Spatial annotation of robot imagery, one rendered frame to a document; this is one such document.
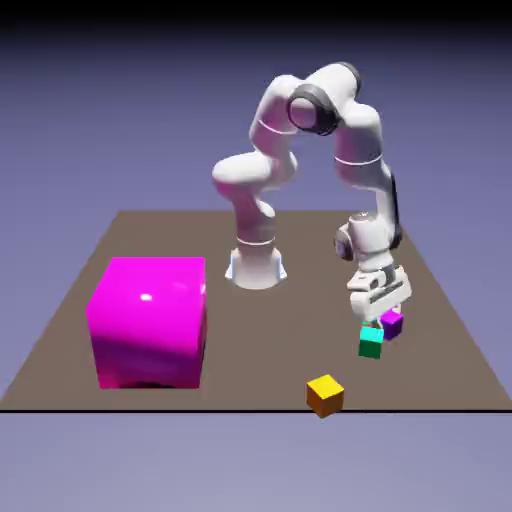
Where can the small yellow cube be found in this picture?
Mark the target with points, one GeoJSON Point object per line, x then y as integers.
{"type": "Point", "coordinates": [324, 396]}

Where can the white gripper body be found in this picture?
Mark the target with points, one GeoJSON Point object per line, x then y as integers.
{"type": "Point", "coordinates": [380, 298]}

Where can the small purple cube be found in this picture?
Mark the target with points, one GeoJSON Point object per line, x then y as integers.
{"type": "Point", "coordinates": [392, 322]}

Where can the small green cube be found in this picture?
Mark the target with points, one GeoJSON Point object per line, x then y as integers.
{"type": "Point", "coordinates": [371, 342]}

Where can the large magenta box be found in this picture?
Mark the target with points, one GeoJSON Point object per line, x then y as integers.
{"type": "Point", "coordinates": [148, 320]}

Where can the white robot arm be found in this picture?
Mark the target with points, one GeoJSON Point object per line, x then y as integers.
{"type": "Point", "coordinates": [356, 132]}

